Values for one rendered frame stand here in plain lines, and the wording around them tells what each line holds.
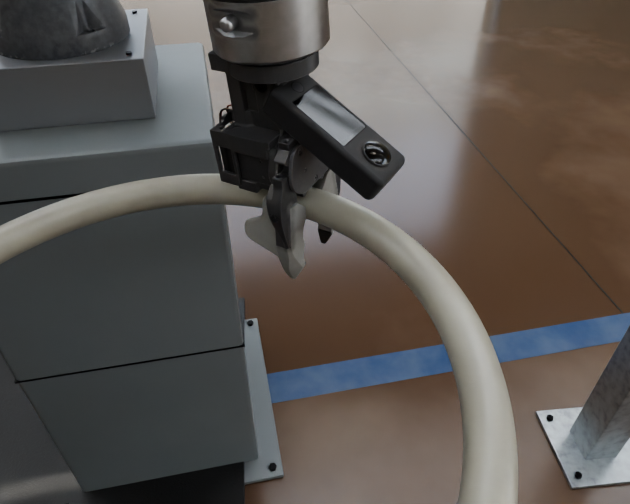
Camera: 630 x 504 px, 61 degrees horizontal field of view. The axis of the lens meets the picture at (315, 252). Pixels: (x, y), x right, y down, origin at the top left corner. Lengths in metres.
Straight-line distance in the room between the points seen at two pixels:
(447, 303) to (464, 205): 1.77
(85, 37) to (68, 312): 0.42
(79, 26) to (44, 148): 0.17
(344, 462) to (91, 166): 0.91
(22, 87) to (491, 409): 0.70
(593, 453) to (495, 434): 1.15
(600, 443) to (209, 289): 0.96
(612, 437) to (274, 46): 1.22
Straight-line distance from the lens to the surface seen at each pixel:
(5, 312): 0.96
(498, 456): 0.33
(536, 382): 1.60
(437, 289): 0.39
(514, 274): 1.88
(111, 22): 0.85
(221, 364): 1.05
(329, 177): 0.51
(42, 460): 1.49
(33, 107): 0.84
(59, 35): 0.82
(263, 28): 0.39
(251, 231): 0.51
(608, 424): 1.38
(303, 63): 0.42
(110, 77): 0.80
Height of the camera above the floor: 1.20
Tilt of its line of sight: 40 degrees down
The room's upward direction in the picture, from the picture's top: straight up
